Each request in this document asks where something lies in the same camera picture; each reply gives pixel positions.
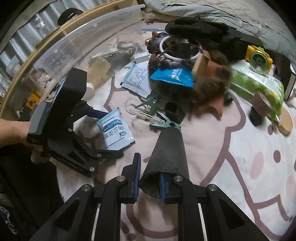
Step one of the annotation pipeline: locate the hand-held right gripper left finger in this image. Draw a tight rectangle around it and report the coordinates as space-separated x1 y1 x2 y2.
30 152 142 241

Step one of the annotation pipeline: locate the multicolour crochet piece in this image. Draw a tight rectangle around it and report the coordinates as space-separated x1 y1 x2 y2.
147 32 185 67

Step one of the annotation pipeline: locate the blue foil packet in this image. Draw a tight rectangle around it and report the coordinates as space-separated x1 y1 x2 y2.
149 67 194 88

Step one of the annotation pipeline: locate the beige fleece blanket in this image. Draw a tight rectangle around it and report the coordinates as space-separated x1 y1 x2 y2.
142 10 167 25

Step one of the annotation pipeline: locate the green dotted wipes packet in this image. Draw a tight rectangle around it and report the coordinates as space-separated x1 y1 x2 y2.
229 59 285 121

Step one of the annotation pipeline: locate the white text-printed packet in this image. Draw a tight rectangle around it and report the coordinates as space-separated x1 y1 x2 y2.
121 63 155 98

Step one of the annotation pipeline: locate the black felt tube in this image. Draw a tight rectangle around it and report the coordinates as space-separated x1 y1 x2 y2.
139 127 190 199

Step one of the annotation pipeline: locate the orange brown leather piece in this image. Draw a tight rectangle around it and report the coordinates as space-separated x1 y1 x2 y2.
196 56 226 116

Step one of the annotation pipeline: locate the clear plastic storage box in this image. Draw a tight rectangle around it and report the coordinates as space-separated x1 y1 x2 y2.
0 5 148 116

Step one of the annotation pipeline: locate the white and blue packet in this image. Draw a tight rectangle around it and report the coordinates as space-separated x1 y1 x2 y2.
96 108 136 151

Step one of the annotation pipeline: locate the tan wooden block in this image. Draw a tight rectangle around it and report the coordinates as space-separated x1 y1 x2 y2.
192 50 211 78

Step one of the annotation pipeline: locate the white curtain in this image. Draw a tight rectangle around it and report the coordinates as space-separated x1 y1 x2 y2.
0 0 77 77

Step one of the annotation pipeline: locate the round tan disc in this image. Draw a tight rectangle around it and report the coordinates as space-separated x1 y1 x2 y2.
274 108 294 136

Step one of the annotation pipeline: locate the yellowish clear pouch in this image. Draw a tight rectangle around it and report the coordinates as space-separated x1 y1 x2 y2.
89 57 111 80

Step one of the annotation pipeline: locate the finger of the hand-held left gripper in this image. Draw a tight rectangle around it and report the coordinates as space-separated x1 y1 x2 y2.
69 131 125 163
80 102 110 120

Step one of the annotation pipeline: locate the black book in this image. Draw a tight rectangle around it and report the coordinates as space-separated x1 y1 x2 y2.
283 65 296 101

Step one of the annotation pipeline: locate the clear plastic bottle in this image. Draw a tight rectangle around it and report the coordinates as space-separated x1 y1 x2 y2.
35 20 50 39

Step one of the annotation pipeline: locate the white cord loop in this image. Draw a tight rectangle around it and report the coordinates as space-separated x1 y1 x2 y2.
125 100 162 123

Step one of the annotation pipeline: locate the black cloth item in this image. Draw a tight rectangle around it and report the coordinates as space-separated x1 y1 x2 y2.
57 8 80 25

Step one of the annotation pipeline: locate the black square case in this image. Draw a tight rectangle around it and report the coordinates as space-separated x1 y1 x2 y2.
165 102 185 123

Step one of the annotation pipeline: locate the brown tape roll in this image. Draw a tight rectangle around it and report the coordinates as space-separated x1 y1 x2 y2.
251 91 274 116

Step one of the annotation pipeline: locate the white charger adapter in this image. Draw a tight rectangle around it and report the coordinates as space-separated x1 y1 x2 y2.
131 52 151 63

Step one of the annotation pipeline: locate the brown fur piece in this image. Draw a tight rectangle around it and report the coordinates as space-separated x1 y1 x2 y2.
148 38 233 112

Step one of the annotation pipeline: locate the person's left hand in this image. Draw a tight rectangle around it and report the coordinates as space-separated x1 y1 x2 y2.
0 119 50 164

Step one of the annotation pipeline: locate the green clothes peg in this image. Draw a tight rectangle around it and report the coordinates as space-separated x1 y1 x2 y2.
135 97 160 116
149 111 182 131

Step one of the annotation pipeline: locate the person's dark clothing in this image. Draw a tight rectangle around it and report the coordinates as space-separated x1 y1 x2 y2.
0 148 67 241

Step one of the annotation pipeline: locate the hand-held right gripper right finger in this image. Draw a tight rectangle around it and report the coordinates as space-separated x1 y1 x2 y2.
159 174 270 241

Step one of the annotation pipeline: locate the white plastic ring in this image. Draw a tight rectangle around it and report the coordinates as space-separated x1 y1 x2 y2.
160 35 203 62

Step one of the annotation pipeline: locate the beige textured pillow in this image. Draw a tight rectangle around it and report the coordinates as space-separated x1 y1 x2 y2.
162 0 257 22

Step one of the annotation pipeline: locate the cartoon printed blanket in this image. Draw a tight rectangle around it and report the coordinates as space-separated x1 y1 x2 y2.
55 21 296 241

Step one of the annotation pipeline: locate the yellow headlamp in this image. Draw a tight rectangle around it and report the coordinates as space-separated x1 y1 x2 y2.
245 45 274 75

